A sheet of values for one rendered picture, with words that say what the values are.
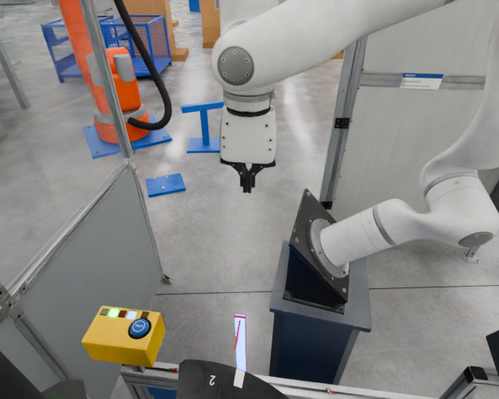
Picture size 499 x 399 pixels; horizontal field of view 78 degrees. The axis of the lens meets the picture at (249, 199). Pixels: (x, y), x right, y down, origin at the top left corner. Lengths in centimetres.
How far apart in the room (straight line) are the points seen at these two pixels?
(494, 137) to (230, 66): 49
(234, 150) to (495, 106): 45
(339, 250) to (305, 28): 65
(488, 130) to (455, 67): 135
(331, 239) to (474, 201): 35
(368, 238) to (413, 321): 147
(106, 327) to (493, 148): 91
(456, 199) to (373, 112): 124
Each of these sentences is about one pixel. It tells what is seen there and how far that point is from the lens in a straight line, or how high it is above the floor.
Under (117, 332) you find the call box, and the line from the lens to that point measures 87.
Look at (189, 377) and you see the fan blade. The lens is 65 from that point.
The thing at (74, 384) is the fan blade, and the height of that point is 143.
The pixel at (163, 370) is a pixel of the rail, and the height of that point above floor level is 85.
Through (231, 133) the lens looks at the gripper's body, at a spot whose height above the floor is 154.
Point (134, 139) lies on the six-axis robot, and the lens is 414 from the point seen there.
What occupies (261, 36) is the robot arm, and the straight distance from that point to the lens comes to 41.
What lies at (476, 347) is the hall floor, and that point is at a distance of 239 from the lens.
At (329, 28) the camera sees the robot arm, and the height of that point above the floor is 171.
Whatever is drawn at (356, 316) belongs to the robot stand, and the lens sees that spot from 105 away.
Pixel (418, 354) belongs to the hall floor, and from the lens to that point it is 220.
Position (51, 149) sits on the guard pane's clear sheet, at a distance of 126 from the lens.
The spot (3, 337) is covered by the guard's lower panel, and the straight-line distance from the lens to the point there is 122.
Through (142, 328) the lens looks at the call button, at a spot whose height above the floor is 108.
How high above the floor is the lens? 177
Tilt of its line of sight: 37 degrees down
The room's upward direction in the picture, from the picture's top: straight up
